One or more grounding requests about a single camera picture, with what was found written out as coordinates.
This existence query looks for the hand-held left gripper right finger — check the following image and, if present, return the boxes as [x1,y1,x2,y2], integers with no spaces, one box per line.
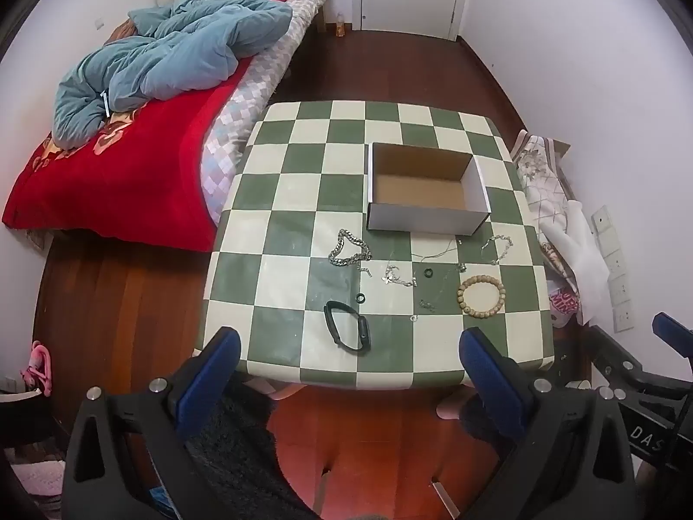
[458,326,637,520]

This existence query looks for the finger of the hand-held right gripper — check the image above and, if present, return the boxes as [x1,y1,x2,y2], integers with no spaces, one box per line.
[652,312,693,361]
[587,325,684,391]

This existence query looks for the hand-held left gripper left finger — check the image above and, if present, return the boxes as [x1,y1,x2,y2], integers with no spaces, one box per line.
[64,326,243,520]

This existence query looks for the wooden bead bracelet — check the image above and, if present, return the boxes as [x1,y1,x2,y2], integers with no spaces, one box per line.
[456,275,507,315]

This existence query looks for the black smart band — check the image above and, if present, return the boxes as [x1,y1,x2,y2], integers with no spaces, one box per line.
[323,300,372,353]

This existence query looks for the silver link bracelet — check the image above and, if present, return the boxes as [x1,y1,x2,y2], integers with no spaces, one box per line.
[481,234,514,266]

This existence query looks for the silver charm bracelet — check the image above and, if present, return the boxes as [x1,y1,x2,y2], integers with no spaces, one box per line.
[380,264,418,288]

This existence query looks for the chunky silver chain bracelet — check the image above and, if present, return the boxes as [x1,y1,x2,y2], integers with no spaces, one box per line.
[328,229,372,268]

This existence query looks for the white cardboard box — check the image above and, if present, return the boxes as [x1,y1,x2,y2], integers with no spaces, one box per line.
[366,142,492,236]

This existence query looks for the dark fuzzy cloth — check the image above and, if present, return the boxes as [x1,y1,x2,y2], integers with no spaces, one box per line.
[460,395,510,439]
[184,379,320,520]

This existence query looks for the pale table leg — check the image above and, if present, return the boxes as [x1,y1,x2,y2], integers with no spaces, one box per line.
[246,376,304,402]
[436,384,477,420]

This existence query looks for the red white printed bag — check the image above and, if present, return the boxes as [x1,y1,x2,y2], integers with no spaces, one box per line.
[547,276,581,328]

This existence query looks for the pink slipper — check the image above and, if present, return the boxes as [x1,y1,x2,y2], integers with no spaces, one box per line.
[20,341,54,396]

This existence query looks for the floral quilted cloth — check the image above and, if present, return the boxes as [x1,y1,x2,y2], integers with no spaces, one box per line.
[512,130,575,239]

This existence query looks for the green checkered table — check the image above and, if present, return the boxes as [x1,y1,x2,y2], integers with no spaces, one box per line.
[196,100,556,391]

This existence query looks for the bed with red blanket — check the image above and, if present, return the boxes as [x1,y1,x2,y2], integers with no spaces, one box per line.
[1,0,320,253]

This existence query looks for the pastel checkered bed sheet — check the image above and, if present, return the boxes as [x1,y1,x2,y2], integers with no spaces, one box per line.
[199,0,326,223]

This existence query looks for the teal duvet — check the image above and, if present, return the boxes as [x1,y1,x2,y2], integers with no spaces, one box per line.
[52,0,328,150]

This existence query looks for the thin silver necklace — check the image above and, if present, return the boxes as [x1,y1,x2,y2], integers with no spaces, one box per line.
[410,237,467,274]

